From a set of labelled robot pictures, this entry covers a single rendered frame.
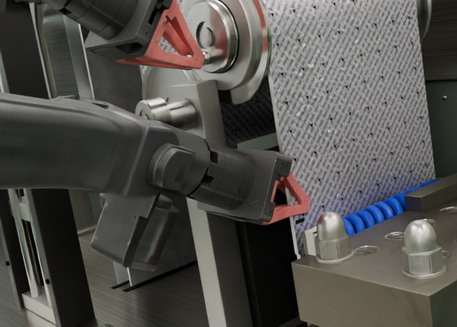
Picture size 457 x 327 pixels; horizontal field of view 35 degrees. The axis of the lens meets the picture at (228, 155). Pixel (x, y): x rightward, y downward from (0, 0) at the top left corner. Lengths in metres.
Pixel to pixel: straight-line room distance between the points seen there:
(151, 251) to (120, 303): 0.42
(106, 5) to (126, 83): 0.41
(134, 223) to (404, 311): 0.23
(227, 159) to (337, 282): 0.15
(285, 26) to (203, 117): 0.13
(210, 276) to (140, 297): 0.27
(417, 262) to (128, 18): 0.33
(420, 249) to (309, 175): 0.18
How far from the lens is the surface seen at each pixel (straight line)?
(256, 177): 0.68
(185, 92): 0.77
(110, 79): 1.06
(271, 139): 1.26
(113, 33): 0.69
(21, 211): 1.06
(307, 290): 0.70
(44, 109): 0.47
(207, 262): 0.81
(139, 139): 0.54
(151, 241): 0.64
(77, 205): 1.45
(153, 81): 0.90
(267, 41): 0.71
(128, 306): 1.04
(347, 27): 0.80
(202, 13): 0.75
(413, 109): 0.88
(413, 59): 0.88
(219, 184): 0.65
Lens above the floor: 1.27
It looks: 11 degrees down
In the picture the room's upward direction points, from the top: 9 degrees counter-clockwise
